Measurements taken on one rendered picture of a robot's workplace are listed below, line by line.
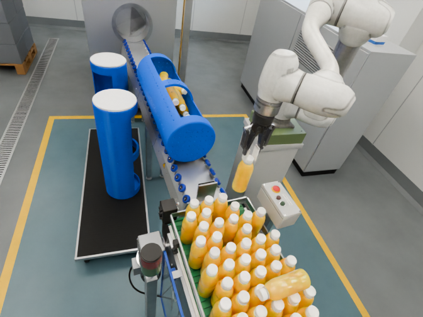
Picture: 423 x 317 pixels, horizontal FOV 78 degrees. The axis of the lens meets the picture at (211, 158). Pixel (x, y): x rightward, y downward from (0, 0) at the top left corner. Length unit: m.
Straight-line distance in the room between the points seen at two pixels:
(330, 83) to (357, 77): 1.76
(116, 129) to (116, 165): 0.33
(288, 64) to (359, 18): 0.53
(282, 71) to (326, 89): 0.14
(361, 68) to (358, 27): 1.29
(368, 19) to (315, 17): 0.22
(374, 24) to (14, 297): 2.49
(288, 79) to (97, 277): 1.87
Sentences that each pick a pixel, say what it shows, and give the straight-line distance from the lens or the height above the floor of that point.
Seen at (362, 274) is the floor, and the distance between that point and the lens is 2.76.
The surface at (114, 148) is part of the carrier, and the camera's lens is 1.96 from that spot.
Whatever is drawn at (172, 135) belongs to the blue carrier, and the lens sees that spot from 1.37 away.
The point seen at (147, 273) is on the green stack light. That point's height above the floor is 1.19.
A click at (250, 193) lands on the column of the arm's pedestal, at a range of 2.06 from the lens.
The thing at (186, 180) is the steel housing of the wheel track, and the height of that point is 0.93.
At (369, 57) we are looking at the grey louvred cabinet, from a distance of 2.58.
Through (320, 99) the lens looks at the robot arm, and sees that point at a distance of 0.85.
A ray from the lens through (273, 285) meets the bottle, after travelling 0.98.
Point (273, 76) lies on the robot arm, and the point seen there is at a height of 1.69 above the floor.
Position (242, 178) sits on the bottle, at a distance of 1.12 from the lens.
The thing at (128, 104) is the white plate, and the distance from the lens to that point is 1.83.
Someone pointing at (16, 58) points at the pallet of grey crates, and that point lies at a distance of 4.61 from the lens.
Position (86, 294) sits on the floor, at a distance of 2.19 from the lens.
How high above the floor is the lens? 2.00
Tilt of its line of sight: 42 degrees down
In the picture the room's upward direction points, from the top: 12 degrees clockwise
